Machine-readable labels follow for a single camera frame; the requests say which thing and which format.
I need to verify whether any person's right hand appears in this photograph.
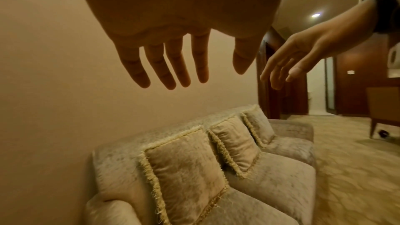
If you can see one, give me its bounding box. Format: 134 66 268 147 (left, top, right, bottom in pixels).
260 0 378 91

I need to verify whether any person's left hand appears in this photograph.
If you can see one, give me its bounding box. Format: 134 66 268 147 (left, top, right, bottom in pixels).
70 0 296 91

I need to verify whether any white appliance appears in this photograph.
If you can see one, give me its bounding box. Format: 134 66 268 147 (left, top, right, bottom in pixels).
388 46 400 78

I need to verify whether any dark wooden wardrobe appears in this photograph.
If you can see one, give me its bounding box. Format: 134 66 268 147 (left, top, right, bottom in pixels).
255 25 310 121

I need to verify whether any beige velvet sofa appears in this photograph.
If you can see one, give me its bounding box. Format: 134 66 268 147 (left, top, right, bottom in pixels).
84 104 317 225

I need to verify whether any large fringed beige cushion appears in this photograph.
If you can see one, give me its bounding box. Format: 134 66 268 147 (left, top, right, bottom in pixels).
139 125 229 225

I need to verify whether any glass door with dark frame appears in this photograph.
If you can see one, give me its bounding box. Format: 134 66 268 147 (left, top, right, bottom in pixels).
324 57 338 116

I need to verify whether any black wrist strap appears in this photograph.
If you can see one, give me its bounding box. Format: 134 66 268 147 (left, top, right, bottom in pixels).
361 0 400 34

